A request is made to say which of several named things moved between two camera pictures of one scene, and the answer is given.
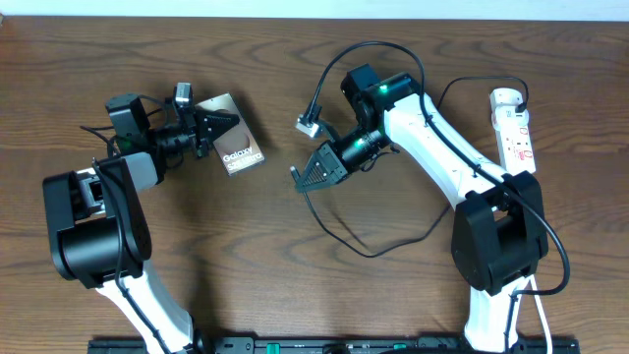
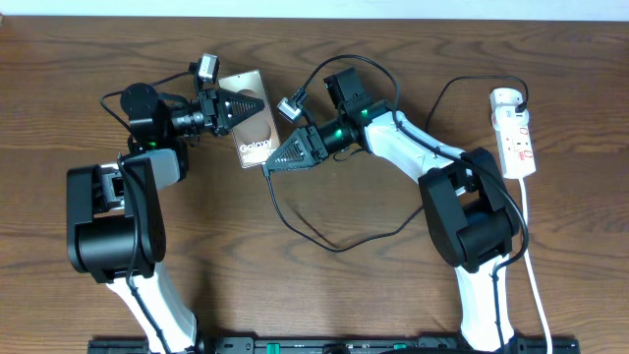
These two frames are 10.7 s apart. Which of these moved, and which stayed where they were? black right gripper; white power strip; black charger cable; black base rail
Moved: black charger cable; black right gripper
Stayed: black base rail; white power strip
